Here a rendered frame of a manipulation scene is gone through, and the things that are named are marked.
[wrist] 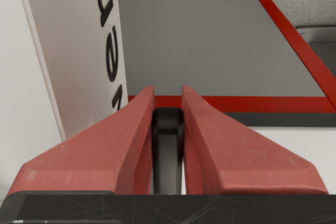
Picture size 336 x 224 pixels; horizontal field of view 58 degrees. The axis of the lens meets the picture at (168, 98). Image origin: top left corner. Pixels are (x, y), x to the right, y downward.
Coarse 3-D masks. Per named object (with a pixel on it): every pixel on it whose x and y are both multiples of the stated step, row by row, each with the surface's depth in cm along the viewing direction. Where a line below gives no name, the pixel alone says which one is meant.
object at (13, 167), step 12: (0, 132) 21; (0, 144) 22; (0, 156) 23; (12, 156) 23; (0, 168) 24; (12, 168) 23; (0, 180) 24; (12, 180) 24; (0, 192) 25; (0, 204) 25
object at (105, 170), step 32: (96, 128) 8; (128, 128) 8; (32, 160) 6; (64, 160) 6; (96, 160) 6; (128, 160) 6; (32, 192) 5; (64, 192) 5; (96, 192) 5; (128, 192) 7
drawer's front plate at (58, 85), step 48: (0, 0) 7; (48, 0) 8; (96, 0) 13; (0, 48) 7; (48, 48) 8; (96, 48) 13; (0, 96) 8; (48, 96) 8; (96, 96) 13; (48, 144) 9
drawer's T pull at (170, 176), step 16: (160, 112) 11; (176, 112) 11; (160, 128) 11; (176, 128) 11; (160, 144) 11; (176, 144) 11; (160, 160) 12; (176, 160) 12; (160, 176) 12; (176, 176) 12; (160, 192) 13; (176, 192) 13
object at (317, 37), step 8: (304, 32) 103; (312, 32) 103; (320, 32) 103; (328, 32) 103; (312, 40) 105; (320, 40) 105; (328, 40) 105; (312, 48) 102; (320, 48) 101; (328, 48) 100; (320, 56) 97; (328, 56) 96; (328, 64) 92
